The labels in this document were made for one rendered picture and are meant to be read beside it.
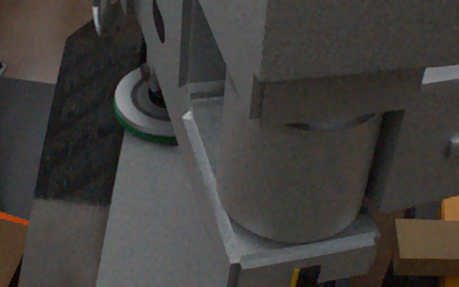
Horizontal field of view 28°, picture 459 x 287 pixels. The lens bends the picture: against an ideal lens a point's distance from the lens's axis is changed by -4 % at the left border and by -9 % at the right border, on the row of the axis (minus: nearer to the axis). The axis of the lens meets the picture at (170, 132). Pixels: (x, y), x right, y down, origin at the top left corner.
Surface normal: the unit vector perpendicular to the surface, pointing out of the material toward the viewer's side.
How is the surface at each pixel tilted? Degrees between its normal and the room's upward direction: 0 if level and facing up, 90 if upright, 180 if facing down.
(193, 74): 90
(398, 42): 90
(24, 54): 0
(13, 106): 0
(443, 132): 90
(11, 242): 0
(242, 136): 90
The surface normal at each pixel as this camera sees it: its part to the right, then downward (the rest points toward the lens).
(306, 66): 0.21, 0.66
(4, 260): 0.04, -0.74
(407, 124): -0.11, 0.66
